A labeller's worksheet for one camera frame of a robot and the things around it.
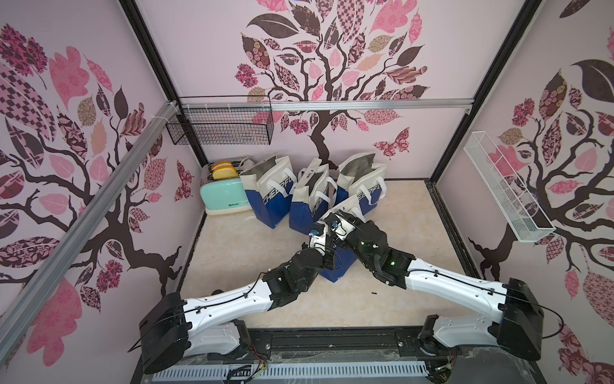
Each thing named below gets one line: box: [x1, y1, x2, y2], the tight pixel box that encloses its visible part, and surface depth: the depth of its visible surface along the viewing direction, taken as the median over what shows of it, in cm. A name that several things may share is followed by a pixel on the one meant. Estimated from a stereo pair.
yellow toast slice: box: [212, 166, 240, 180], surface depth 100 cm
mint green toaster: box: [199, 164, 252, 216], surface depth 100 cm
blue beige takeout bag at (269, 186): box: [239, 155, 298, 229], surface depth 94 cm
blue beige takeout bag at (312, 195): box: [288, 158, 339, 236], surface depth 89 cm
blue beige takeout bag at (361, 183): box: [334, 152, 388, 216], surface depth 92 cm
